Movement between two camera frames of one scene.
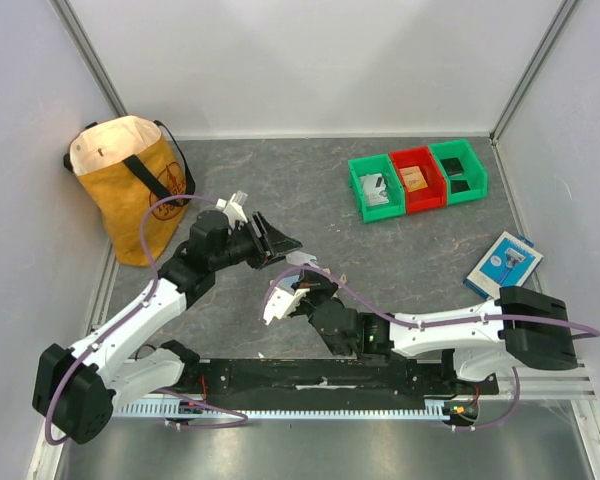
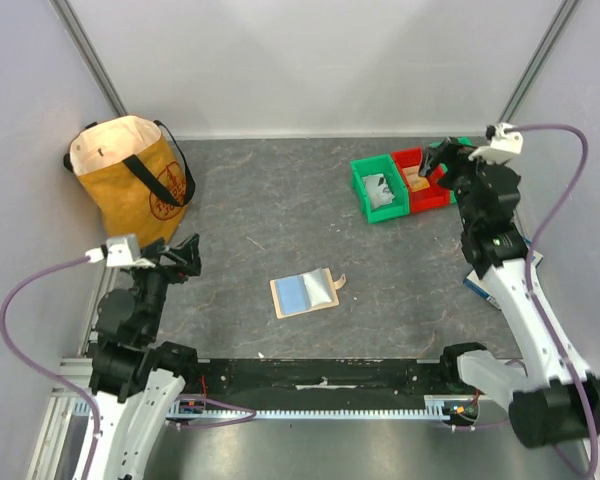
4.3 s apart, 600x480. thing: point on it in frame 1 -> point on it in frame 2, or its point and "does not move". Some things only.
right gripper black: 313,289 -> 453,158
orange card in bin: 414,180 does not move
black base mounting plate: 327,381 does not move
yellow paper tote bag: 128,163 does not move
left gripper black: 273,242 -> 186,256
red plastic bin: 432,197 does not move
